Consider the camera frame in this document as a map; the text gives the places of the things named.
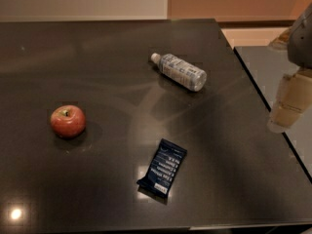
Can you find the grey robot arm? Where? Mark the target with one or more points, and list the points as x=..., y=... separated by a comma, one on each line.
x=299, y=45

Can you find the dark blue rxbar wrapper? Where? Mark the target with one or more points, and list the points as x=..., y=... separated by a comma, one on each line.
x=162, y=170

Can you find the grey side table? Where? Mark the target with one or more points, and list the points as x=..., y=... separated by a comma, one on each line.
x=266, y=67

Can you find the clear plastic water bottle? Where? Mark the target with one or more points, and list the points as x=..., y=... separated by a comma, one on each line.
x=186, y=74

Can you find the red apple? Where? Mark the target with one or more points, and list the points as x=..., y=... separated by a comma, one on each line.
x=68, y=121

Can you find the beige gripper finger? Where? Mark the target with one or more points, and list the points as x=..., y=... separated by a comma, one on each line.
x=293, y=97

